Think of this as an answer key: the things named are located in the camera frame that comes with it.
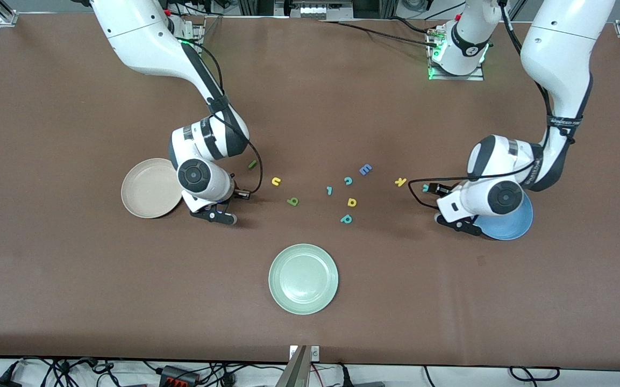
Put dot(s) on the yellow foam letter k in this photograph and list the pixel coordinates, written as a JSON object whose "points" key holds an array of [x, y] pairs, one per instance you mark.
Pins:
{"points": [[400, 181]]}

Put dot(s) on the green foam letter b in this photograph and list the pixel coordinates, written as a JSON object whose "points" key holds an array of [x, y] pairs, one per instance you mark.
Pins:
{"points": [[292, 201]]}

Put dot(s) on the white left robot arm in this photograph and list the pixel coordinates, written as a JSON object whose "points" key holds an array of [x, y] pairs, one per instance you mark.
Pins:
{"points": [[562, 43]]}

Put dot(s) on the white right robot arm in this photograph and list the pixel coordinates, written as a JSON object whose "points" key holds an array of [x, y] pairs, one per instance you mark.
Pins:
{"points": [[143, 37]]}

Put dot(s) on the blue foam letter E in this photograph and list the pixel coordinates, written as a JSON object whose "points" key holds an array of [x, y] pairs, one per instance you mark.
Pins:
{"points": [[365, 170]]}

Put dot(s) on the blue plate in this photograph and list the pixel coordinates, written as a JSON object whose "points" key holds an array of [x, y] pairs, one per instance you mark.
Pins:
{"points": [[508, 227]]}

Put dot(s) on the beige brown plate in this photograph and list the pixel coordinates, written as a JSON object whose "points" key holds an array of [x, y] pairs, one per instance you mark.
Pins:
{"points": [[148, 188]]}

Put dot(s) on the teal foam letter p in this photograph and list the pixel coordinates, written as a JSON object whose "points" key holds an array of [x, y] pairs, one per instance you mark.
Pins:
{"points": [[346, 219]]}

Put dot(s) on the pale green plate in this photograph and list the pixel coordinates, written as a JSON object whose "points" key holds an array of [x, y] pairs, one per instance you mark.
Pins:
{"points": [[303, 279]]}

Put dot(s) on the black orange power strip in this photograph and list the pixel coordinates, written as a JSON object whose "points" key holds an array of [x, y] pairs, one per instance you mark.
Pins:
{"points": [[178, 376]]}

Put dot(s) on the white socket strip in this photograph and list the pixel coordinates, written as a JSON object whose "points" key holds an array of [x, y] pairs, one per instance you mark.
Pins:
{"points": [[312, 11]]}

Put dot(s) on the brown table cover cloth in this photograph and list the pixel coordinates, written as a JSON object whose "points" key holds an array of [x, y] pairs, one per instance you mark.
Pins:
{"points": [[73, 295]]}

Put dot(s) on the black power plug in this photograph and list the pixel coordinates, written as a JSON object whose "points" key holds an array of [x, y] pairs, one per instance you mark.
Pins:
{"points": [[346, 379]]}

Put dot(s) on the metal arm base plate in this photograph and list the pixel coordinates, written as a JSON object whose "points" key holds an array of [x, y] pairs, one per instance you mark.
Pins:
{"points": [[479, 77], [198, 32]]}

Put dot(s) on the small white mounting bracket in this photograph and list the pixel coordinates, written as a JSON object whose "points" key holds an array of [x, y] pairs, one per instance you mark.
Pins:
{"points": [[315, 353]]}

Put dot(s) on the grey metal camera pole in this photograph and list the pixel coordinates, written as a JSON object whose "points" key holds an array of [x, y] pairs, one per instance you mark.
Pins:
{"points": [[296, 371]]}

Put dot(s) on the dark metal frame rack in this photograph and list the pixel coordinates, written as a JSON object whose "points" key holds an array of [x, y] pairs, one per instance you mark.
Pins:
{"points": [[258, 6]]}

